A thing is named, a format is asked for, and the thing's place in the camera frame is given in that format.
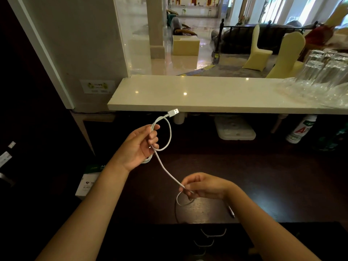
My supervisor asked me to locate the person's left hand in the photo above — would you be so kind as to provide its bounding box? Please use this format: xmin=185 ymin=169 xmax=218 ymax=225
xmin=117 ymin=124 xmax=160 ymax=172

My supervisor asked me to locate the person's right hand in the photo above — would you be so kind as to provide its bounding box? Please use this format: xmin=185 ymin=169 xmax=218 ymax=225
xmin=179 ymin=172 xmax=234 ymax=201

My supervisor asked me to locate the white usb cable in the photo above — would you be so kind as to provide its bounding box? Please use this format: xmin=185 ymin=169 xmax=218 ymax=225
xmin=141 ymin=108 xmax=236 ymax=218

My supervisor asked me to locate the person's left forearm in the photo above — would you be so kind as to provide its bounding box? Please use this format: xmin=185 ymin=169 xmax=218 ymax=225
xmin=35 ymin=157 xmax=130 ymax=261

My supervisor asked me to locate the person's right forearm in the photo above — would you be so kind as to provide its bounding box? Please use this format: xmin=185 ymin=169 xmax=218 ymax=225
xmin=223 ymin=182 xmax=323 ymax=261

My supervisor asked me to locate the green cardboard box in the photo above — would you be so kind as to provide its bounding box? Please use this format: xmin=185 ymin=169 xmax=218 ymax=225
xmin=84 ymin=163 xmax=107 ymax=174

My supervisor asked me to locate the white stone counter ledge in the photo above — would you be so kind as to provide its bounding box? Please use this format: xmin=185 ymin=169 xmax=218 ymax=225
xmin=107 ymin=75 xmax=348 ymax=115

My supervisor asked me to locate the white plastic container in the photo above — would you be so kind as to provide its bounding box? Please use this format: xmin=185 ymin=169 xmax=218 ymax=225
xmin=214 ymin=116 xmax=256 ymax=141

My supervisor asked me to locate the white cardboard box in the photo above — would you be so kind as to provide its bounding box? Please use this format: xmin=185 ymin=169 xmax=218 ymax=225
xmin=75 ymin=172 xmax=102 ymax=200

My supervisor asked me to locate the yellow square ottoman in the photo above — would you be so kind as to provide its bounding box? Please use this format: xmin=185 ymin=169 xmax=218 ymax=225
xmin=172 ymin=35 xmax=200 ymax=56

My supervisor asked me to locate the beige square pillar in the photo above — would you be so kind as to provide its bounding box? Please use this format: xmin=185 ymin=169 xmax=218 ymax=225
xmin=146 ymin=0 xmax=166 ymax=59

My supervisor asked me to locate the grey armchair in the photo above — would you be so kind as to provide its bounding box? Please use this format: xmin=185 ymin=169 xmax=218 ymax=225
xmin=171 ymin=17 xmax=198 ymax=36

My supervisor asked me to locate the white bottle with green label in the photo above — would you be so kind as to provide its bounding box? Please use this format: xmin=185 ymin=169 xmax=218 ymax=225
xmin=285 ymin=115 xmax=318 ymax=144

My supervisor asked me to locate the dark sofa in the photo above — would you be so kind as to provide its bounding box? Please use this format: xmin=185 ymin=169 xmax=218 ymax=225
xmin=211 ymin=21 xmax=303 ymax=55

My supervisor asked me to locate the yellow covered chair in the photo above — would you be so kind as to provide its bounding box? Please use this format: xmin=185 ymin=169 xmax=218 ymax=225
xmin=266 ymin=31 xmax=306 ymax=79
xmin=242 ymin=24 xmax=273 ymax=72

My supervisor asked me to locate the large white label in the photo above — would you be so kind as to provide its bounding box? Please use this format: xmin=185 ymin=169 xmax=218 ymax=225
xmin=0 ymin=151 xmax=13 ymax=169

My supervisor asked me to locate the group of clear drinking glasses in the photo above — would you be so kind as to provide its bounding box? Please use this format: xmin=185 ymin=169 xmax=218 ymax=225
xmin=280 ymin=49 xmax=348 ymax=107

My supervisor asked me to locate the red cloth covered chair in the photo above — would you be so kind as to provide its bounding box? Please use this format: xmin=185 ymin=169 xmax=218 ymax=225
xmin=304 ymin=24 xmax=335 ymax=46

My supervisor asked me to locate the white wall sticker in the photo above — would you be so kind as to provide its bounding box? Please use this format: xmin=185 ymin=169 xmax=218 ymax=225
xmin=80 ymin=79 xmax=116 ymax=94

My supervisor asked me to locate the black metal post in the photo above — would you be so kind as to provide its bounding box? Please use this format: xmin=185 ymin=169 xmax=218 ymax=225
xmin=212 ymin=18 xmax=225 ymax=65

